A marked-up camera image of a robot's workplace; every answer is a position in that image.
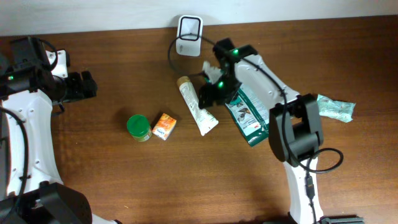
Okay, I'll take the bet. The white tube with cork cap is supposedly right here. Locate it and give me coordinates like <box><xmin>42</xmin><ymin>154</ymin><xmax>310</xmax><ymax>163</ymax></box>
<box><xmin>177</xmin><ymin>76</ymin><xmax>218</xmax><ymax>136</ymax></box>

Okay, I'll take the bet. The green wipes packet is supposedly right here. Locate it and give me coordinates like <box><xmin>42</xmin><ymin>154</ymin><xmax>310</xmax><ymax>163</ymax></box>
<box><xmin>226</xmin><ymin>84</ymin><xmax>269</xmax><ymax>147</ymax></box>

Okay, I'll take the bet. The orange tissue packet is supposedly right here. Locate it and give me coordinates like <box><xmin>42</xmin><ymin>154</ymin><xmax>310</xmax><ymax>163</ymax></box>
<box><xmin>152</xmin><ymin>113</ymin><xmax>177</xmax><ymax>141</ymax></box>

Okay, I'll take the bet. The green capped bottle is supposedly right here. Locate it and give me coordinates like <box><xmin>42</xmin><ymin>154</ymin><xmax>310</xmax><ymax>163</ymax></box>
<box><xmin>127</xmin><ymin>114</ymin><xmax>152</xmax><ymax>142</ymax></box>

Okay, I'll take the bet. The teal wipes packet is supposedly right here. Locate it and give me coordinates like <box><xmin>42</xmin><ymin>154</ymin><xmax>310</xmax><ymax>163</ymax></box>
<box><xmin>317</xmin><ymin>95</ymin><xmax>356</xmax><ymax>123</ymax></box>

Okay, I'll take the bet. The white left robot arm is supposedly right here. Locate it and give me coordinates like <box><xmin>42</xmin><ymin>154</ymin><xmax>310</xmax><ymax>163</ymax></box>
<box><xmin>1</xmin><ymin>70</ymin><xmax>107</xmax><ymax>223</ymax></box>

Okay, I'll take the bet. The white barcode scanner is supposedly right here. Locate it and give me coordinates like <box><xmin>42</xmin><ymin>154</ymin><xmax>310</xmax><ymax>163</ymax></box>
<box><xmin>175</xmin><ymin>15</ymin><xmax>203</xmax><ymax>57</ymax></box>

